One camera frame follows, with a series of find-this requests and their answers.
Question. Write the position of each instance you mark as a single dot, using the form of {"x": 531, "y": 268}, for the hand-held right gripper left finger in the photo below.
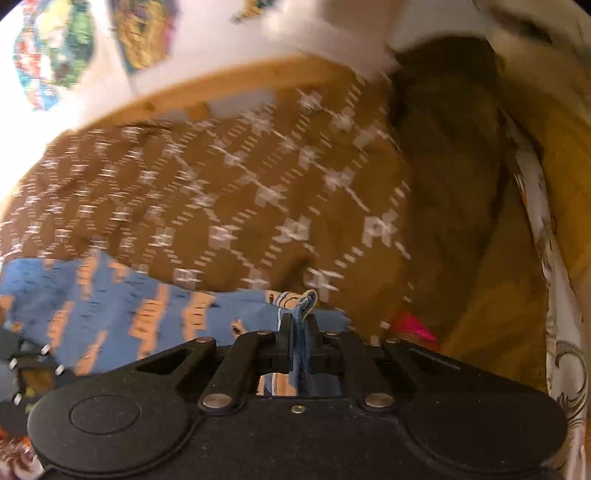
{"x": 284, "y": 344}

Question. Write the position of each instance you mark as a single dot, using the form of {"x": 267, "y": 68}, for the brown patterned blanket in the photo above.
{"x": 231, "y": 184}

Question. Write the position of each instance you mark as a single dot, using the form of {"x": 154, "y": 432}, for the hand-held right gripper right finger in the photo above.
{"x": 315, "y": 346}

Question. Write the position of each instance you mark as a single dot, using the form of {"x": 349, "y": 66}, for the wooden bed frame rail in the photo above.
{"x": 194, "y": 92}

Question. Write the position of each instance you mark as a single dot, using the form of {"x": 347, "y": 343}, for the blue pants with orange print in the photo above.
{"x": 92, "y": 295}

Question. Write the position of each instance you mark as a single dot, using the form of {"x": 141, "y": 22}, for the yellow purple swirl wall poster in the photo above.
{"x": 143, "y": 34}

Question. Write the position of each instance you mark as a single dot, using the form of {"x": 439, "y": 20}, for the mustard yellow cloth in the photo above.
{"x": 568, "y": 161}

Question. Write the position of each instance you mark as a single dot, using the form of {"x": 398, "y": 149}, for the white ornate print cloth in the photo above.
{"x": 549, "y": 258}

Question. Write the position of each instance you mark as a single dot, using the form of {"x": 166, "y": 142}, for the dark green figure wall poster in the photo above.
{"x": 247, "y": 11}

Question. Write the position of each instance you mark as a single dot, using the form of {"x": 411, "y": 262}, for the blue-edged cartoon wall poster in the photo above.
{"x": 30, "y": 64}

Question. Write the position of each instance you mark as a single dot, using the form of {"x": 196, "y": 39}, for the bright pink object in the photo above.
{"x": 415, "y": 328}

